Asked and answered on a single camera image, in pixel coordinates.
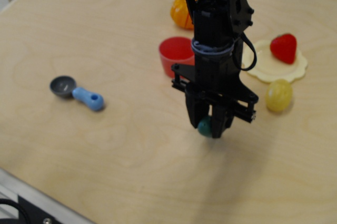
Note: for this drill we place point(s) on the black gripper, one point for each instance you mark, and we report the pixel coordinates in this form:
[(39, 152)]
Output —
[(214, 82)]

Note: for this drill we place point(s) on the green toy cucumber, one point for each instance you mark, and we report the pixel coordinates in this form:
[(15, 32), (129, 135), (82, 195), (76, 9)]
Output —
[(204, 127)]

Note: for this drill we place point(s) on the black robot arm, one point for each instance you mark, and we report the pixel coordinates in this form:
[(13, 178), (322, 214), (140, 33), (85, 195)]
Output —
[(217, 22)]

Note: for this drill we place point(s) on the red plastic cup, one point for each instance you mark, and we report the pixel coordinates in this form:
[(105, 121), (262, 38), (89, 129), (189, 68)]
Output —
[(175, 50)]

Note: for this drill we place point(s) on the yellow toy lemon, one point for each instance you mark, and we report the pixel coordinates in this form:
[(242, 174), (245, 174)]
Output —
[(278, 95)]

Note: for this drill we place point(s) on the cream scalloped plate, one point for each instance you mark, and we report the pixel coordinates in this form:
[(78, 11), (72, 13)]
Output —
[(269, 69)]

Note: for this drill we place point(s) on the red toy strawberry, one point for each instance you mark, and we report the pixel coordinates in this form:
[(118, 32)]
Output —
[(284, 48)]

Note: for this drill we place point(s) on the orange toy pumpkin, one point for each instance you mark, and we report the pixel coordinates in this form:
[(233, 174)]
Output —
[(180, 15)]

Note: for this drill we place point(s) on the grey blue toy scoop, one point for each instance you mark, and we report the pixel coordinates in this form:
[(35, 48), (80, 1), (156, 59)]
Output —
[(66, 87)]

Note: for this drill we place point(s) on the black corner bracket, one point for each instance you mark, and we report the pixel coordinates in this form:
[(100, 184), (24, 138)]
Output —
[(36, 215)]

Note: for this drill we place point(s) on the aluminium table frame rail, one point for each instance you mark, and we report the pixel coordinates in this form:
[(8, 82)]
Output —
[(11, 212)]

